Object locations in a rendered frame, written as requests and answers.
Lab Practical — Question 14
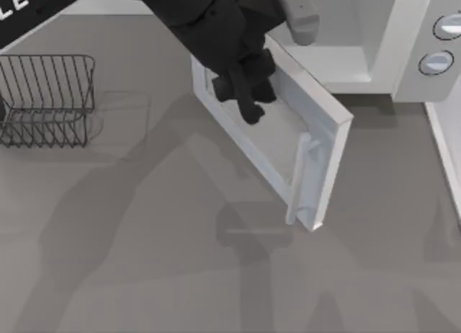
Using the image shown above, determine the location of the pale microwave oven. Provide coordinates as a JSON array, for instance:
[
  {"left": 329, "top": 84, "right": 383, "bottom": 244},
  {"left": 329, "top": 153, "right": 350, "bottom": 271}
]
[{"left": 267, "top": 0, "right": 461, "bottom": 104}]

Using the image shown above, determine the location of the dark wire rack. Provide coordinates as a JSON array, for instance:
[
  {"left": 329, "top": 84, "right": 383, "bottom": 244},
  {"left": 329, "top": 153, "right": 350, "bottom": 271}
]
[{"left": 0, "top": 53, "right": 97, "bottom": 150}]

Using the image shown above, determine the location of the pale grey rounded box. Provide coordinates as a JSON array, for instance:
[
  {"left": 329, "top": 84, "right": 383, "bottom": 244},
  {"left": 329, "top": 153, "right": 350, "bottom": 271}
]
[{"left": 276, "top": 0, "right": 321, "bottom": 46}]

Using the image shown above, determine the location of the pale microwave door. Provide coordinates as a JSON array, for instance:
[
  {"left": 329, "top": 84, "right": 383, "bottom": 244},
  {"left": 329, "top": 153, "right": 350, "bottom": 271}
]
[{"left": 190, "top": 34, "right": 354, "bottom": 234}]

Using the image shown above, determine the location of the grey microwave knob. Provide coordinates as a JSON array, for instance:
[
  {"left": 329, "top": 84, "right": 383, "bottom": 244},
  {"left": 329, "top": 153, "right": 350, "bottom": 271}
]
[
  {"left": 431, "top": 12, "right": 461, "bottom": 41},
  {"left": 417, "top": 50, "right": 455, "bottom": 76}
]

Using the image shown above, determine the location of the pale microwave door handle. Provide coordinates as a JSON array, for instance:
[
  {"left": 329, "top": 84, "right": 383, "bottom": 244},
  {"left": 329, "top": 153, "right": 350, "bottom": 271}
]
[{"left": 285, "top": 132, "right": 321, "bottom": 226}]

